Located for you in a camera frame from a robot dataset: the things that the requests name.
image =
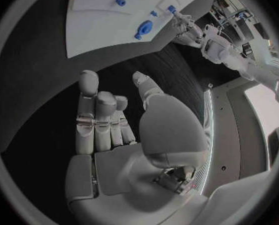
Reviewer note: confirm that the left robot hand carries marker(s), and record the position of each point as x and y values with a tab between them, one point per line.
188	33

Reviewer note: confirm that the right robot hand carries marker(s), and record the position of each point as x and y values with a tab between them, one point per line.
120	168

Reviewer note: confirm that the blue plug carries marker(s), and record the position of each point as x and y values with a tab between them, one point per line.
171	8

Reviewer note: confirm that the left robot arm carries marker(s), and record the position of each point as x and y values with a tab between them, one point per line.
233	58

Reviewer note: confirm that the white task board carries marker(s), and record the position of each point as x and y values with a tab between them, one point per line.
102	22

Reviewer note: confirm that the small blue peg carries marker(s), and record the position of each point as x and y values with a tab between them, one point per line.
154	13

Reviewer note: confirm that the blue gear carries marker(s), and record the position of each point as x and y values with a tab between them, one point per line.
144	29

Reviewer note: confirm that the workshop equipment rack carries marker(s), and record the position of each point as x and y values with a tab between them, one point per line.
238	20

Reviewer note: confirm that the blue short cylinder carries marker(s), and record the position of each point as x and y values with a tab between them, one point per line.
120	2

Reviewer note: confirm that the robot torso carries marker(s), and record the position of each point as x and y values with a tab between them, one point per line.
238	135

